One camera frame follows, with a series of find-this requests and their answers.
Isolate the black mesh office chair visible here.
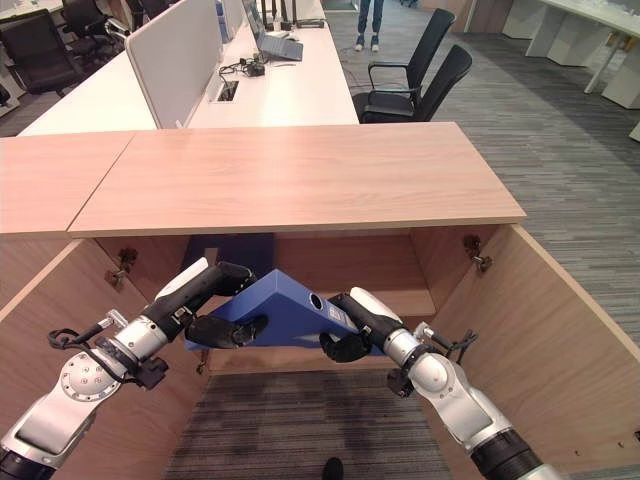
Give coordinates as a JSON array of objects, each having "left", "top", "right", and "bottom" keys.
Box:
[
  {"left": 60, "top": 0, "right": 132, "bottom": 56},
  {"left": 0, "top": 8, "right": 76, "bottom": 98}
]

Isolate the dark robot foot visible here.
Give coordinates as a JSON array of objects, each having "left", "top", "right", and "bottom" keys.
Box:
[{"left": 319, "top": 456, "right": 346, "bottom": 480}]

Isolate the grey laptop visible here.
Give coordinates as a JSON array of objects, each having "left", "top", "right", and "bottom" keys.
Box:
[{"left": 241, "top": 0, "right": 305, "bottom": 62}]

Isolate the blue lever arch folder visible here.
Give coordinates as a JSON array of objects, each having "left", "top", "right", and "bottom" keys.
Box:
[{"left": 183, "top": 268, "right": 385, "bottom": 358}]

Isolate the wooden cabinet top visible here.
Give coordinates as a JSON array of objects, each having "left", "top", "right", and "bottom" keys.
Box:
[{"left": 0, "top": 131, "right": 136, "bottom": 236}]

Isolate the white office desk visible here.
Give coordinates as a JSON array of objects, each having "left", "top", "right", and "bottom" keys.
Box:
[{"left": 15, "top": 0, "right": 361, "bottom": 138}]

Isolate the wooden office cabinet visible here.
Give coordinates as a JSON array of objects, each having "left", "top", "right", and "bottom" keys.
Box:
[{"left": 0, "top": 121, "right": 640, "bottom": 480}]

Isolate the desk cable grommet tray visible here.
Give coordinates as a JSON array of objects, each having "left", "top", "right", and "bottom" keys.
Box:
[{"left": 208, "top": 80, "right": 241, "bottom": 105}]

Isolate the white desk divider panel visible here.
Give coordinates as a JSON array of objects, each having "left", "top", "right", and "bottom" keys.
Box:
[{"left": 124, "top": 0, "right": 224, "bottom": 130}]

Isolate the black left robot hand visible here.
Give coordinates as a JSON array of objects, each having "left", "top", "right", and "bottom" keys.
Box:
[{"left": 140, "top": 257, "right": 270, "bottom": 350}]

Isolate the white table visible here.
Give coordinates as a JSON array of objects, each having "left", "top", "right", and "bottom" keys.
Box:
[{"left": 524, "top": 0, "right": 640, "bottom": 110}]

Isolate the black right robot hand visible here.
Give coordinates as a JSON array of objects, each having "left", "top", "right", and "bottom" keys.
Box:
[{"left": 318, "top": 285, "right": 404, "bottom": 363}]

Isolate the metal door hinge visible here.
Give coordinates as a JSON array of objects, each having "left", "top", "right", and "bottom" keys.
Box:
[
  {"left": 103, "top": 247, "right": 139, "bottom": 292},
  {"left": 462, "top": 234, "right": 493, "bottom": 274}
]

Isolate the person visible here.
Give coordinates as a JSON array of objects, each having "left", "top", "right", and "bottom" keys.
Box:
[{"left": 353, "top": 0, "right": 386, "bottom": 53}]

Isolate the black cable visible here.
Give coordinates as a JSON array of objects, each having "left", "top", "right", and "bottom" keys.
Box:
[{"left": 217, "top": 57, "right": 257, "bottom": 77}]

